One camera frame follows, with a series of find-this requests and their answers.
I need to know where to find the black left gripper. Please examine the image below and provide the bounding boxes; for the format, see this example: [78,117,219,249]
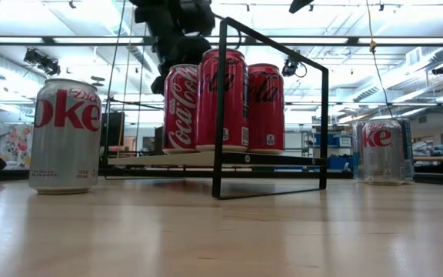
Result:
[151,34,212,95]

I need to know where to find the red Coca-Cola classic can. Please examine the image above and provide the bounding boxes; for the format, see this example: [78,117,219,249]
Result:
[162,63,200,155]

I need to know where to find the red Coke Zero can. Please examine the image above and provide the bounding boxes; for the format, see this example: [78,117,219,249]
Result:
[246,63,286,155]
[195,48,250,153]

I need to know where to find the silver Diet Coke can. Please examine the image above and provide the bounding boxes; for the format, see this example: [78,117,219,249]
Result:
[28,78,102,195]
[361,118,405,187]

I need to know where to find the black monitor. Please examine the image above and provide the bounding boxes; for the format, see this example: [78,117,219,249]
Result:
[100,111,125,148]

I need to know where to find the black ceiling light cluster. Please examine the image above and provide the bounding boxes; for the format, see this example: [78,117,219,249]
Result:
[23,48,62,77]

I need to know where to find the floral patterned cloth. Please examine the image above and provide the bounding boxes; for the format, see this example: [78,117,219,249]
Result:
[0,122,34,170]

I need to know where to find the blue storage bins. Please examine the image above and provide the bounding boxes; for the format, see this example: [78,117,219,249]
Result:
[313,132,354,171]

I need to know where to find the background wooden workbench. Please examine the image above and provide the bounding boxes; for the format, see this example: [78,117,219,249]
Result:
[413,140,443,174]

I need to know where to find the black ceiling camera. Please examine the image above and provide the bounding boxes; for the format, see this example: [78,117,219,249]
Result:
[281,49,308,78]

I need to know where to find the hanging yellow cable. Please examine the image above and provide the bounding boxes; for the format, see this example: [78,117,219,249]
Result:
[365,0,395,118]

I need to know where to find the black aluminium table frame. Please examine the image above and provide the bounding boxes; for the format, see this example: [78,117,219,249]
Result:
[0,167,443,186]

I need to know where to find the wooden shelf with black frame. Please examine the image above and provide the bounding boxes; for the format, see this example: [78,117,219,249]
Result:
[104,17,329,200]

